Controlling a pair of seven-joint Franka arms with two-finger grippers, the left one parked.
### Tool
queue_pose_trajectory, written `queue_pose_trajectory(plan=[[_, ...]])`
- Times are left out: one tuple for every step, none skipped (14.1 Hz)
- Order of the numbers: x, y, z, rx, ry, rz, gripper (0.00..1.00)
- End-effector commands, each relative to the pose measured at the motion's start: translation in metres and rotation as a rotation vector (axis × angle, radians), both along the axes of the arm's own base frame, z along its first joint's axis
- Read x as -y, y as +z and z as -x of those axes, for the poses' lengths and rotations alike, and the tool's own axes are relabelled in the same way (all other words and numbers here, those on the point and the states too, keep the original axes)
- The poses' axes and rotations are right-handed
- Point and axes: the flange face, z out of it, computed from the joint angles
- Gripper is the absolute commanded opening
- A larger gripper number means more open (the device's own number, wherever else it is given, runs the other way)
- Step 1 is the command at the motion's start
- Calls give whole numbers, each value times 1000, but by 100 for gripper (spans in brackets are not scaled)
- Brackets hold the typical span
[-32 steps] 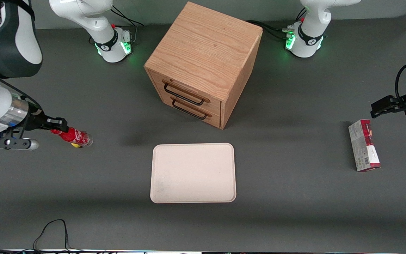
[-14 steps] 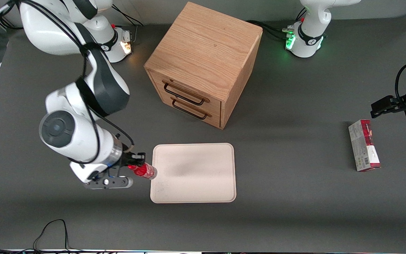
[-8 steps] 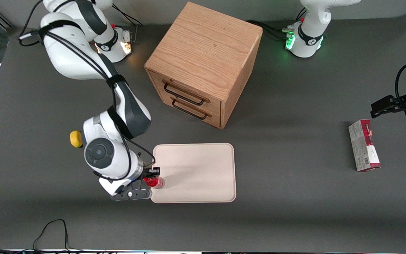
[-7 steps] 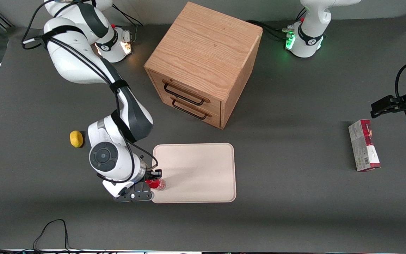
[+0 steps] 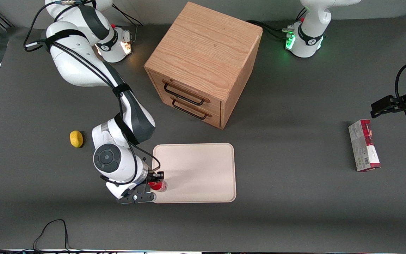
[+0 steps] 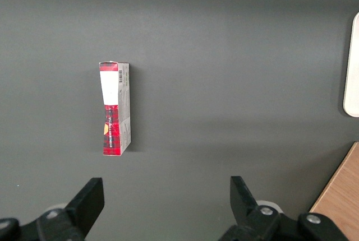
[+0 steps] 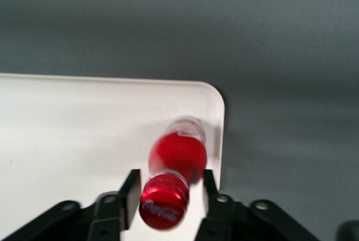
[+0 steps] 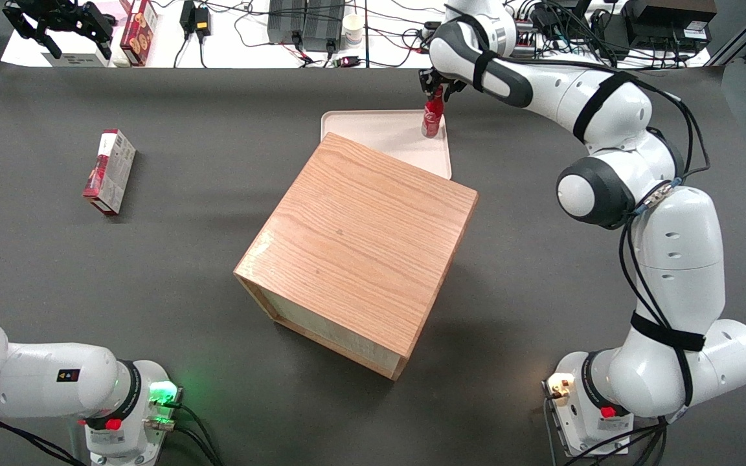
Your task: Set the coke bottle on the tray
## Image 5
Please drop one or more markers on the wooden drawer cabinet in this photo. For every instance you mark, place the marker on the wooden drawer cabinet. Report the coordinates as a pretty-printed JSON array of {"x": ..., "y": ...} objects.
[{"x": 206, "y": 46}]

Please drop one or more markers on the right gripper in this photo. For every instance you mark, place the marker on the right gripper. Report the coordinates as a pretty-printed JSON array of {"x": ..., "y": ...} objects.
[{"x": 154, "y": 176}]

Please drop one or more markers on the beige rectangular tray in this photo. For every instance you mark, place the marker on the beige rectangular tray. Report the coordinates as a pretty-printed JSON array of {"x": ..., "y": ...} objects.
[{"x": 196, "y": 173}]

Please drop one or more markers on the yellow lemon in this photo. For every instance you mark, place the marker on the yellow lemon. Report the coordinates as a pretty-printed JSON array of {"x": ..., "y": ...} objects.
[{"x": 76, "y": 139}]

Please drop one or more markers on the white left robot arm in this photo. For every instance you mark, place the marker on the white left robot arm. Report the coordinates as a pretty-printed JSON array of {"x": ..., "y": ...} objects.
[{"x": 310, "y": 38}]

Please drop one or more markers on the red coke bottle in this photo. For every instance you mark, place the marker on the red coke bottle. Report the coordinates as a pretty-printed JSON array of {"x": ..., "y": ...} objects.
[{"x": 158, "y": 186}]

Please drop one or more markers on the dark grey table mat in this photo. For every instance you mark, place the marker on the dark grey table mat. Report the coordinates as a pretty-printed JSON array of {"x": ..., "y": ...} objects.
[{"x": 294, "y": 211}]

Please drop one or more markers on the grey and red carton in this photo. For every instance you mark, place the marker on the grey and red carton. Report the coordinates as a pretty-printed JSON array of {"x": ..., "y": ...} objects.
[{"x": 363, "y": 148}]

